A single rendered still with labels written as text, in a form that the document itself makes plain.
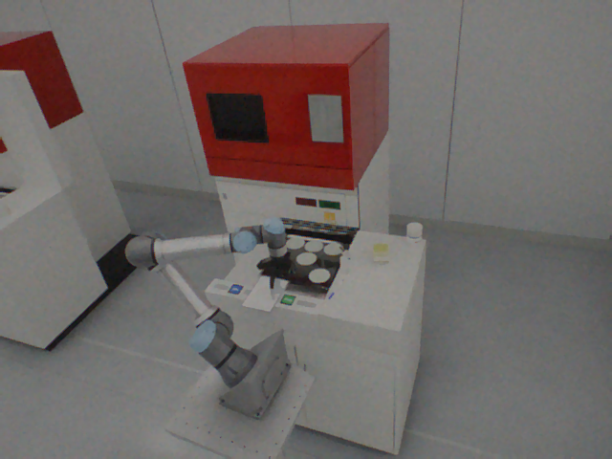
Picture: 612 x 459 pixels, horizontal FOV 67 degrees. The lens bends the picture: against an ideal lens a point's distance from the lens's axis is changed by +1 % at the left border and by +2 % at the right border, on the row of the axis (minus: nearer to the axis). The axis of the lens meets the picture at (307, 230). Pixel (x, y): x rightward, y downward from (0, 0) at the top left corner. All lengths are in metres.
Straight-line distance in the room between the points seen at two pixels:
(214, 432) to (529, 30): 2.89
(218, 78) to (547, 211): 2.69
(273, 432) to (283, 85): 1.40
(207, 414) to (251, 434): 0.20
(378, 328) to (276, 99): 1.09
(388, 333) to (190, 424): 0.82
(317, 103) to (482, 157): 1.93
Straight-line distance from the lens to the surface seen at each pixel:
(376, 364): 2.04
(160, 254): 1.70
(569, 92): 3.55
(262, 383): 1.76
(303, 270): 2.25
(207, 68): 2.26
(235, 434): 1.82
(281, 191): 2.41
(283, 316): 2.02
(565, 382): 3.12
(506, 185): 3.82
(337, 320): 1.92
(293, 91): 2.09
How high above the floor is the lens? 2.33
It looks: 35 degrees down
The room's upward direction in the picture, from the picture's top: 7 degrees counter-clockwise
